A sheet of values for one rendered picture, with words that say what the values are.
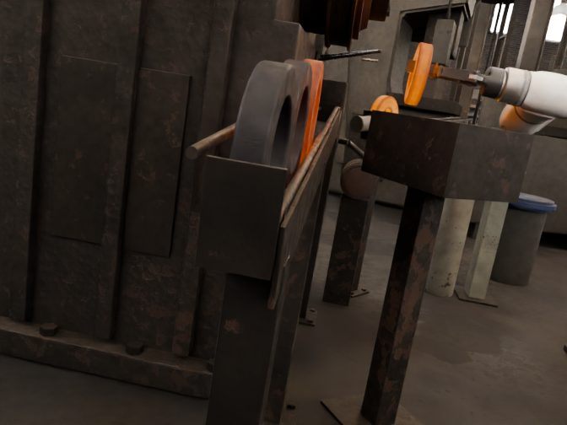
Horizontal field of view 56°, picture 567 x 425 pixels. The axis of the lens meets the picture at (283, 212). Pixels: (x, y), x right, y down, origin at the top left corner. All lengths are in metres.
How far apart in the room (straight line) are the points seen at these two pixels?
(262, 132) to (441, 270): 1.93
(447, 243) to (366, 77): 2.28
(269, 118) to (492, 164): 0.67
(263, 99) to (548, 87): 1.06
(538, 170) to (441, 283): 1.71
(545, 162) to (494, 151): 2.83
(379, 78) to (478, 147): 3.31
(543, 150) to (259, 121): 3.47
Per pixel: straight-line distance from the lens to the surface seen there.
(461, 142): 1.02
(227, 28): 1.18
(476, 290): 2.46
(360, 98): 4.35
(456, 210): 2.30
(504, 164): 1.12
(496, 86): 1.45
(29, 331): 1.46
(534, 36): 10.66
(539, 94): 1.47
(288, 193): 0.57
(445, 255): 2.34
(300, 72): 0.69
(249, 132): 0.48
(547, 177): 3.93
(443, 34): 4.09
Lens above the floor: 0.71
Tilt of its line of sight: 12 degrees down
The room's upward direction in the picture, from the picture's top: 9 degrees clockwise
